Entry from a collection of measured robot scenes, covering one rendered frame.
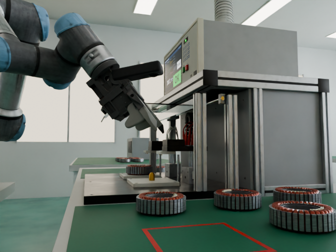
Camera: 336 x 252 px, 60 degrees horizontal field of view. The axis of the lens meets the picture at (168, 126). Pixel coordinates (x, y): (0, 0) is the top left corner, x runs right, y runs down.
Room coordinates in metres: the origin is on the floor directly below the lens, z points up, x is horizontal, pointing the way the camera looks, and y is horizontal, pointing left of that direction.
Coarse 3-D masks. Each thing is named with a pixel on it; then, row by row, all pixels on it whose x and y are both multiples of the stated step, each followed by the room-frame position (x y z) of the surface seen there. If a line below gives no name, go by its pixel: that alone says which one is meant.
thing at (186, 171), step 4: (184, 168) 1.04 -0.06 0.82; (188, 168) 1.00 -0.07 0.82; (192, 168) 1.00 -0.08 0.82; (184, 172) 1.04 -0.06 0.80; (188, 172) 1.00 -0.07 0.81; (184, 176) 1.04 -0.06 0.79; (188, 176) 1.00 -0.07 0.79; (184, 180) 1.04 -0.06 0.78; (188, 180) 1.00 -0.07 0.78; (192, 180) 1.00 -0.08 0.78
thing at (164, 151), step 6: (162, 144) 1.04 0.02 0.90; (168, 144) 0.98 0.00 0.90; (174, 144) 0.99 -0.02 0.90; (180, 144) 0.99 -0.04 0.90; (162, 150) 1.03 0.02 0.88; (168, 150) 0.98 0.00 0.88; (174, 150) 0.98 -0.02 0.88; (180, 150) 0.99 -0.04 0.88; (186, 150) 1.00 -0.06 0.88; (192, 150) 1.00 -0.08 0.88; (192, 156) 1.02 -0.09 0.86; (192, 162) 1.03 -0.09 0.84
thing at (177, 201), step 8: (144, 192) 0.69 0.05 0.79; (152, 192) 0.70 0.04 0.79; (160, 192) 0.71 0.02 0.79; (168, 192) 0.70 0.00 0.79; (176, 192) 0.69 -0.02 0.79; (136, 200) 0.65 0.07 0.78; (144, 200) 0.62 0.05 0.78; (152, 200) 0.61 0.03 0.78; (160, 200) 0.62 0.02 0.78; (168, 200) 0.61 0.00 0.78; (176, 200) 0.62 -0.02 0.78; (184, 200) 0.65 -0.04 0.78; (136, 208) 0.65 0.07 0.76; (144, 208) 0.62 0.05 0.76; (152, 208) 0.61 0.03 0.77; (160, 208) 0.61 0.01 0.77; (168, 208) 0.61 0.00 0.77; (176, 208) 0.62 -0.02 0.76; (184, 208) 0.65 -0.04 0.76
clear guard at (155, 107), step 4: (148, 104) 1.13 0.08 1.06; (152, 104) 1.13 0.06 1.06; (156, 104) 1.13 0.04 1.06; (160, 104) 1.13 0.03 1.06; (164, 104) 1.13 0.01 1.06; (168, 104) 1.14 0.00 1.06; (172, 104) 1.14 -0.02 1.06; (176, 104) 1.14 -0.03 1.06; (152, 108) 1.25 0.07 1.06; (156, 108) 1.25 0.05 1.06; (160, 108) 1.25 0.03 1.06; (164, 108) 1.25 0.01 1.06; (168, 108) 1.25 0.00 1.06; (104, 116) 1.07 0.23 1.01
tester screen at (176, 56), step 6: (180, 48) 1.10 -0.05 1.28; (174, 54) 1.18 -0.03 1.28; (180, 54) 1.10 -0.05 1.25; (168, 60) 1.27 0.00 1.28; (174, 60) 1.18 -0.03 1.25; (168, 66) 1.27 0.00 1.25; (180, 66) 1.10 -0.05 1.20; (168, 72) 1.27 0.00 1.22; (174, 72) 1.18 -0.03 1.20; (168, 78) 1.27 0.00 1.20; (168, 84) 1.27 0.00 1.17; (168, 90) 1.27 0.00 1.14
